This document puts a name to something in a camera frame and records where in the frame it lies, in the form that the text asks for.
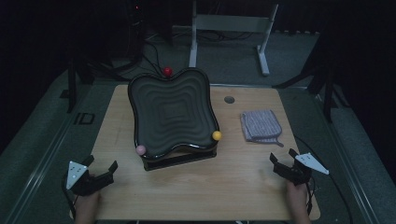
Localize black tray base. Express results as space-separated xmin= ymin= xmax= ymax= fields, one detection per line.
xmin=141 ymin=146 xmax=218 ymax=172

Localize black metal stand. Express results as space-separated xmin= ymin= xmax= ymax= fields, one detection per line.
xmin=59 ymin=57 xmax=132 ymax=115
xmin=272 ymin=29 xmax=351 ymax=124

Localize black floor cables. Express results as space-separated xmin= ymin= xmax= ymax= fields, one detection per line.
xmin=136 ymin=40 xmax=167 ymax=76

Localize left hand-held gripper cable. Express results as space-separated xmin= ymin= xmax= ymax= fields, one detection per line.
xmin=61 ymin=174 xmax=78 ymax=220

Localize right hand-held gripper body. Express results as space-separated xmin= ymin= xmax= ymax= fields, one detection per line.
xmin=273 ymin=152 xmax=330 ymax=187

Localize thin black cable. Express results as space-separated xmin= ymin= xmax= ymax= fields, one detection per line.
xmin=293 ymin=134 xmax=354 ymax=224

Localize metal floor rail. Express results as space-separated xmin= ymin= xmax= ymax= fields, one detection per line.
xmin=312 ymin=91 xmax=381 ymax=224
xmin=3 ymin=78 xmax=94 ymax=224

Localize dark device with red light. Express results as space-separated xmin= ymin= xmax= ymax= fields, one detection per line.
xmin=125 ymin=0 xmax=147 ymax=63

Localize black cables under white stand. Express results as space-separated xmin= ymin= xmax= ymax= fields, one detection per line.
xmin=199 ymin=30 xmax=255 ymax=43

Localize white metal stand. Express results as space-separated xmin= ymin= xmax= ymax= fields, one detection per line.
xmin=172 ymin=0 xmax=279 ymax=77

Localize striped grey cloth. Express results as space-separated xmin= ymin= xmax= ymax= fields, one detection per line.
xmin=239 ymin=109 xmax=285 ymax=148

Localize right hand-held gripper cable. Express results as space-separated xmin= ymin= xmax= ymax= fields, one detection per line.
xmin=304 ymin=175 xmax=316 ymax=217

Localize person's right hand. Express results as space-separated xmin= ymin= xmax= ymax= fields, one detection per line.
xmin=286 ymin=181 xmax=311 ymax=209

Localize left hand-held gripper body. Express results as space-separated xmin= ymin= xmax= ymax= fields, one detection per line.
xmin=64 ymin=161 xmax=115 ymax=197

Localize person's left hand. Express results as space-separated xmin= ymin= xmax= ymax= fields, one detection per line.
xmin=74 ymin=190 xmax=101 ymax=216

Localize hand-held gripper cable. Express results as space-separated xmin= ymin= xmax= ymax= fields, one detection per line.
xmin=304 ymin=175 xmax=316 ymax=217
xmin=61 ymin=174 xmax=78 ymax=220

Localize black wavy tray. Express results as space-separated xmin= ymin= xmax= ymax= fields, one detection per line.
xmin=127 ymin=67 xmax=220 ymax=160

